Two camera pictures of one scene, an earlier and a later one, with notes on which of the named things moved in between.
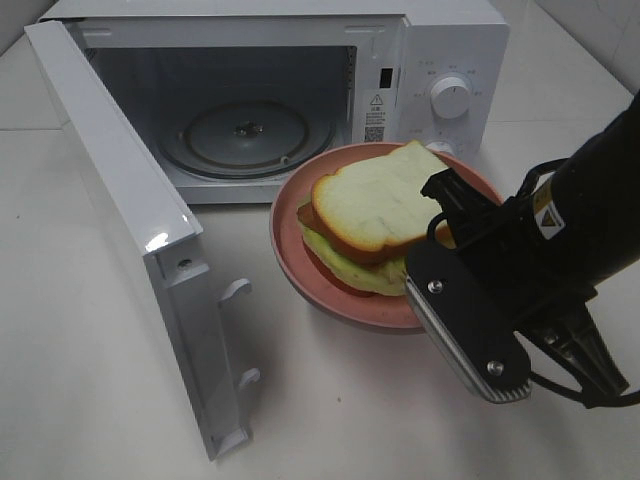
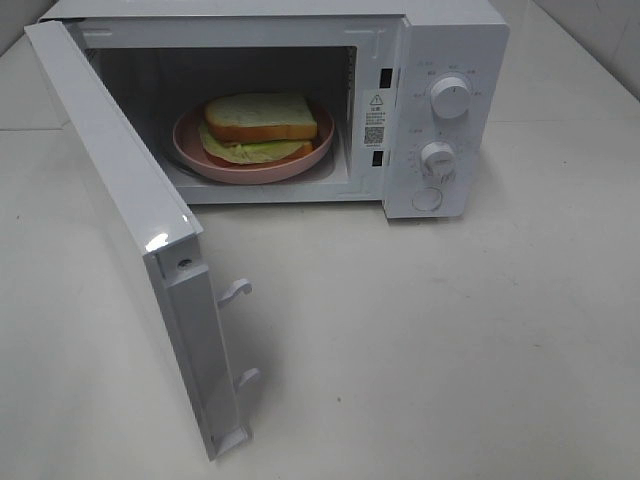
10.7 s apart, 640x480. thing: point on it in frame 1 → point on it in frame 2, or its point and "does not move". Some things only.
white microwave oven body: x=231 y=97 does not move
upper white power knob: x=450 y=97 does not move
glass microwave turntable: x=244 y=138 → x=328 y=162
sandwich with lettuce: x=360 y=221 → x=254 y=128
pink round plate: x=393 y=310 → x=188 y=143
